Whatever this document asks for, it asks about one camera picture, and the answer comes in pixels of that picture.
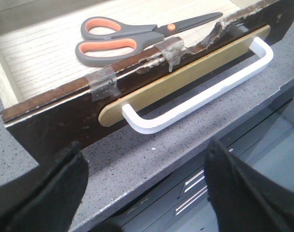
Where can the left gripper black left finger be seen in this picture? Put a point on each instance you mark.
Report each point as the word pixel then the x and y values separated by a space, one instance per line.
pixel 46 198

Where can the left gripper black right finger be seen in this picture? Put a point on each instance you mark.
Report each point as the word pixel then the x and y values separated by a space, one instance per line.
pixel 243 199

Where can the white drawer handle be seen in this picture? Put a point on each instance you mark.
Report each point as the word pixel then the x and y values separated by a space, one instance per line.
pixel 151 126

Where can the wooden drawer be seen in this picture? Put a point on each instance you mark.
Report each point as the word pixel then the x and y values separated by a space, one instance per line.
pixel 46 97

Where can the orange grey handled scissors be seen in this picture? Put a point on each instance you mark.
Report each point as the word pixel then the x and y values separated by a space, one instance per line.
pixel 102 33

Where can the black built-in kitchen appliance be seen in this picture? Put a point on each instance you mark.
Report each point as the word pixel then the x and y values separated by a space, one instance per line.
pixel 180 202

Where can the clear tape piece left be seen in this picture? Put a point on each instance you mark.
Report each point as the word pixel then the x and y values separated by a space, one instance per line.
pixel 103 83

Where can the clear tape piece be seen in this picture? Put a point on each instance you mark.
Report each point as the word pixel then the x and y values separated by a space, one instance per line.
pixel 172 50
pixel 103 83

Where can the clear tape piece middle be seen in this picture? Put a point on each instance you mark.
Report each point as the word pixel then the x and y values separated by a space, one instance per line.
pixel 172 50

